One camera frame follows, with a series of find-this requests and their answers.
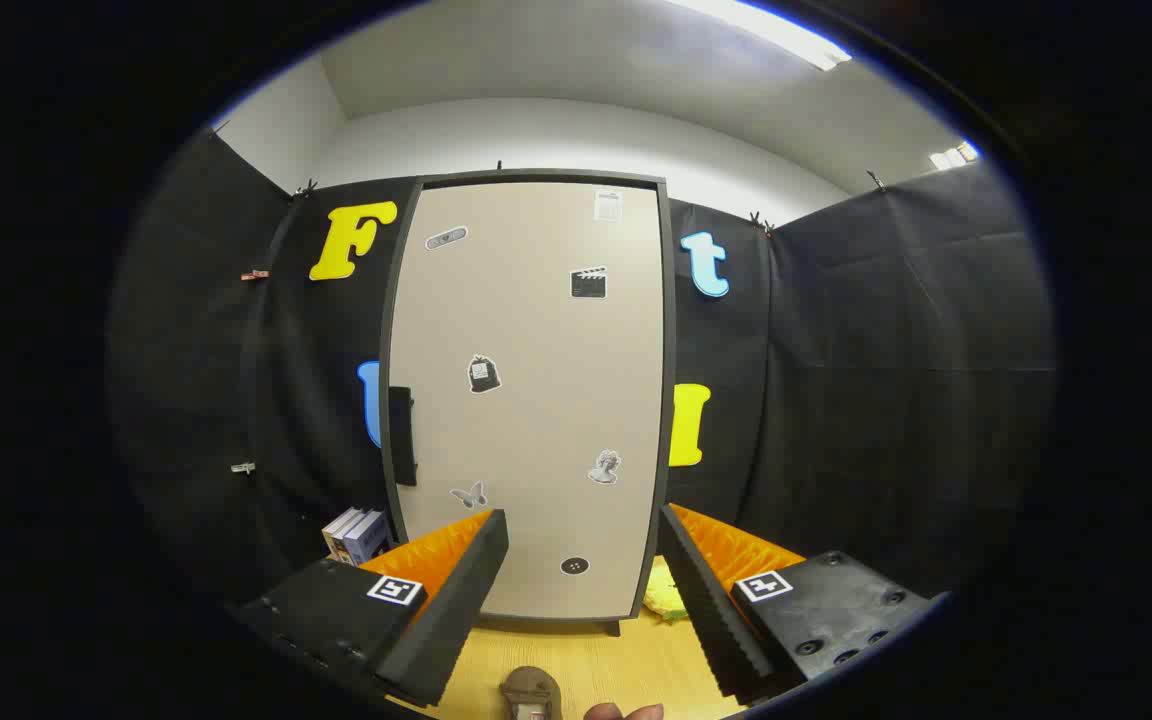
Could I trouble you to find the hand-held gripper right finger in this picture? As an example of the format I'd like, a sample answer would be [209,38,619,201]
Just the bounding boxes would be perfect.
[658,503,937,706]

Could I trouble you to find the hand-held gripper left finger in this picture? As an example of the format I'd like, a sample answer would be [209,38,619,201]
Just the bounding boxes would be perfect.
[236,508,510,709]

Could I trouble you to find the brown fuzzy shoe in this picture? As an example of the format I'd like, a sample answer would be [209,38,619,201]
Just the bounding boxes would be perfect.
[499,666,564,720]

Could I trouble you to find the black door handle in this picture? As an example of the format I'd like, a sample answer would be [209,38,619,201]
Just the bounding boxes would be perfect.
[388,386,419,488]

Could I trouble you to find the grey shoe cabinet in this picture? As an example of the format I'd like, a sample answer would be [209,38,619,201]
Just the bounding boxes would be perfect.
[379,168,678,637]

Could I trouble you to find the yellow plush toy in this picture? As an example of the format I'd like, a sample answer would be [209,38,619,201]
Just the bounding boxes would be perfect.
[644,583,689,625]

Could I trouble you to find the blue book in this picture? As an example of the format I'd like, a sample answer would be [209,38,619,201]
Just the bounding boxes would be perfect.
[344,510,395,567]

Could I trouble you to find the white book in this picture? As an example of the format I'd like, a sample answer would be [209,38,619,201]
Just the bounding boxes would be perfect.
[323,507,365,561]

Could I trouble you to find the black backdrop cloth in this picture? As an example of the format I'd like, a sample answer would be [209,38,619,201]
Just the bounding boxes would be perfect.
[111,130,1057,621]

